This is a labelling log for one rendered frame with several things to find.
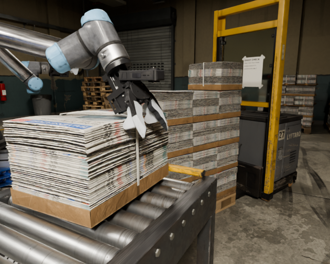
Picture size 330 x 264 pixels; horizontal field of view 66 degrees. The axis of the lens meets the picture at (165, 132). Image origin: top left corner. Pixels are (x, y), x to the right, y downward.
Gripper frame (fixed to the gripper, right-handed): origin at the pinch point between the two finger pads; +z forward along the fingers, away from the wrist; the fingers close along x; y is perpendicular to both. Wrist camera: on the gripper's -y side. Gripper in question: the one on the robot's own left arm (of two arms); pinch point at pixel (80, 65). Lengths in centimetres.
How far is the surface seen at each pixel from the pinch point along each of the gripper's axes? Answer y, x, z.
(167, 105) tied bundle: 20, 41, 46
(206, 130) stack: 43, 39, 85
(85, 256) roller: 27, 137, -37
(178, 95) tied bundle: 15, 39, 56
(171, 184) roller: 29, 118, -2
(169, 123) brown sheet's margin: 33, 43, 48
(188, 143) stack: 50, 43, 66
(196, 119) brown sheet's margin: 32, 40, 73
